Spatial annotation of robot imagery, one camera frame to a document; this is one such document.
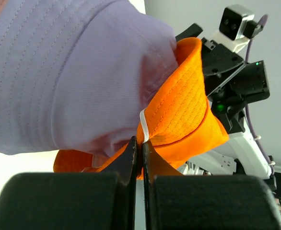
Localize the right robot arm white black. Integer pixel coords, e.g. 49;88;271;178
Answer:
188;21;281;200

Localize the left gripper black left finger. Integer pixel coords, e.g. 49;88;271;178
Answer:
0;138;137;230

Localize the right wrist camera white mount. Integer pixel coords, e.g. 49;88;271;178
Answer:
210;3;265;53

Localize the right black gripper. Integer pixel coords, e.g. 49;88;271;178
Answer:
175;23;248;96

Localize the purple bucket hat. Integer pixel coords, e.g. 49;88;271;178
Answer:
0;0;178;157

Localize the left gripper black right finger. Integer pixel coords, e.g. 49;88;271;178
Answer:
142;142;281;230

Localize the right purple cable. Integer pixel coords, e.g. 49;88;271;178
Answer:
245;14;275;175

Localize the red hat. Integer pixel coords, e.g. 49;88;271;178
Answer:
52;36;228;173

